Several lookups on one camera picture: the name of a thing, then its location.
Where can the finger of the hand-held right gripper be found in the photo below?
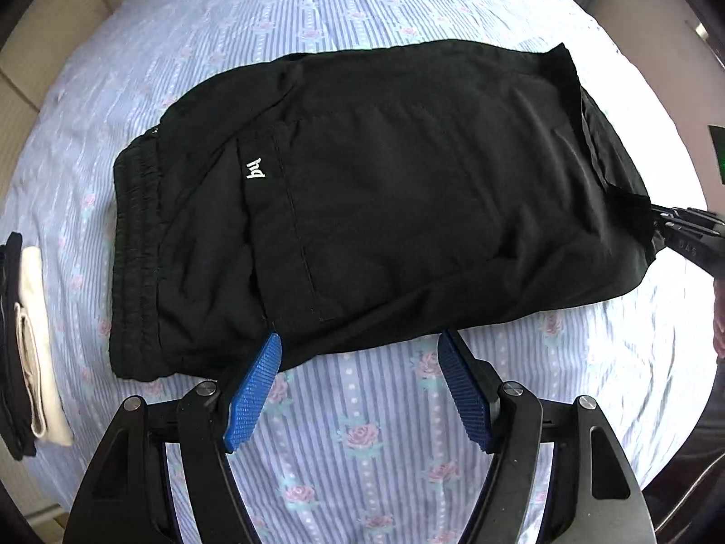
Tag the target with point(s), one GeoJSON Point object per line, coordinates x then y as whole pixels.
{"type": "Point", "coordinates": [679, 226]}

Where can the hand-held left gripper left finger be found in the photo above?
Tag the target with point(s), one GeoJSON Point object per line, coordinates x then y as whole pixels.
{"type": "Point", "coordinates": [253, 389]}

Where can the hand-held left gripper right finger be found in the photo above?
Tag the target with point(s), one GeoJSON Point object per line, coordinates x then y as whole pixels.
{"type": "Point", "coordinates": [464, 391]}

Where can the black pants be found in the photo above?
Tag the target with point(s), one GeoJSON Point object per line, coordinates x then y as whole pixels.
{"type": "Point", "coordinates": [362, 209]}

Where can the person's right hand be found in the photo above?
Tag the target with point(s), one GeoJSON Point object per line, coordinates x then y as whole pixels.
{"type": "Point", "coordinates": [719, 323]}

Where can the floral striped bed sheet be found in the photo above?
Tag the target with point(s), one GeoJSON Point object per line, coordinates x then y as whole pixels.
{"type": "Point", "coordinates": [351, 442]}

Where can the folded white cloth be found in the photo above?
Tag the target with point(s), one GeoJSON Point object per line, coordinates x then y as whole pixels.
{"type": "Point", "coordinates": [35, 351]}

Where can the folded black cloth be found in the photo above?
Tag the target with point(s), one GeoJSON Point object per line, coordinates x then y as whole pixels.
{"type": "Point", "coordinates": [10, 351]}

